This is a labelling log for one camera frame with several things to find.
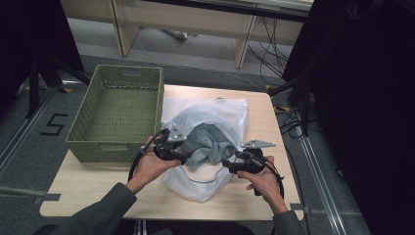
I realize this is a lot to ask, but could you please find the white power strip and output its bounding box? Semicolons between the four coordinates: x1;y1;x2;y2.
161;28;198;42

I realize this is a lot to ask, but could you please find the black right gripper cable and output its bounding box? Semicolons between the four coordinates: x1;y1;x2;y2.
254;156;286;199

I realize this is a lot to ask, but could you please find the black tripod stand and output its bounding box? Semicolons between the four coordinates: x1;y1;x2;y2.
24;53;93;119
268;48;331;138

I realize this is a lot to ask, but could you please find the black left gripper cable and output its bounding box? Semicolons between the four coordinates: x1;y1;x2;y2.
127;128;171;183

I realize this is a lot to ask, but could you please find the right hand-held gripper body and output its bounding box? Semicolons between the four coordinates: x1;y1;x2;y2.
233;139;277;176

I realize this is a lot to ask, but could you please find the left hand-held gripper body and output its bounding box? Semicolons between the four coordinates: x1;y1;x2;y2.
152;123;190;164

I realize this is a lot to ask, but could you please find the grey-blue cloth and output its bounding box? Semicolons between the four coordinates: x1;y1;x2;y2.
164;109;242;171

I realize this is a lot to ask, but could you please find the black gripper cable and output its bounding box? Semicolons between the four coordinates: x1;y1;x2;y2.
127;128;171;183
254;156;286;199

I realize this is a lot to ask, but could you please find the light wooden desk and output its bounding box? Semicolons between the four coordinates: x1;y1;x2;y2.
60;0;315;70

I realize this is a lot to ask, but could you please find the black curtain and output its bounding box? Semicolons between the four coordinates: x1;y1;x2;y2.
0;0;85;111
281;0;415;235

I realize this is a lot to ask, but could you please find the green woven basket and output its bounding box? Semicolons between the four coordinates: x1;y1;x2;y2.
65;64;165;164

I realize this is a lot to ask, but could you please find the bundle of black floor cables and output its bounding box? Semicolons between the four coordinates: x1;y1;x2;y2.
247;16;296;86

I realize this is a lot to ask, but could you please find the white mesh laundry bag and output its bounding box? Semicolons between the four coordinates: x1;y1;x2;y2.
161;96;250;204

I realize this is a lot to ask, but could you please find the person's right hand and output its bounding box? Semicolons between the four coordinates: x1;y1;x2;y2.
237;155;289;216

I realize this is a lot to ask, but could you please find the person's left hand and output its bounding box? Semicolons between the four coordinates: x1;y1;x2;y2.
125;135;182;195

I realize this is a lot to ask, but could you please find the aluminium floor rail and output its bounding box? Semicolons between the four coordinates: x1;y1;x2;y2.
294;124;347;235
0;83;64;174

